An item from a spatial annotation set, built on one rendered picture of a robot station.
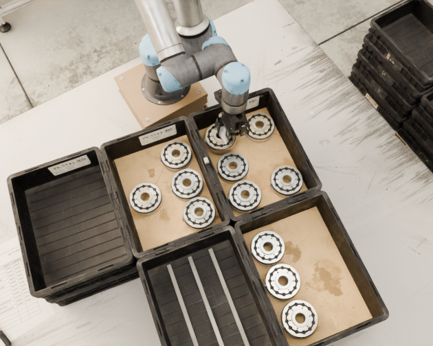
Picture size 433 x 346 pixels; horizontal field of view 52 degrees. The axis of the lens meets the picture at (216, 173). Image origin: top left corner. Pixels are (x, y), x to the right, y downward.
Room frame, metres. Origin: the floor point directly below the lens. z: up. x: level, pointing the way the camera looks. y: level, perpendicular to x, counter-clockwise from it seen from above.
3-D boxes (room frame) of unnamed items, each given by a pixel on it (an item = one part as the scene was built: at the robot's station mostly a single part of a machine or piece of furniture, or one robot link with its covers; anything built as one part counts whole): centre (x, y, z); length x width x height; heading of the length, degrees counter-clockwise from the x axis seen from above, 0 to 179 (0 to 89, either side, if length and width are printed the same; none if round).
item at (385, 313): (0.25, -0.24, 0.92); 0.40 x 0.30 x 0.02; 18
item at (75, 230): (0.45, 0.45, 0.87); 0.40 x 0.30 x 0.11; 18
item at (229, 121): (0.70, -0.06, 1.01); 0.09 x 0.08 x 0.12; 18
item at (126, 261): (0.45, 0.45, 0.92); 0.40 x 0.30 x 0.02; 18
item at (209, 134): (0.72, -0.02, 0.88); 0.10 x 0.10 x 0.01
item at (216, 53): (0.80, -0.02, 1.17); 0.11 x 0.11 x 0.08; 21
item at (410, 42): (1.32, -0.96, 0.37); 0.40 x 0.30 x 0.45; 28
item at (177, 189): (0.56, 0.10, 0.86); 0.10 x 0.10 x 0.01
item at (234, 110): (0.71, -0.07, 1.09); 0.08 x 0.08 x 0.05
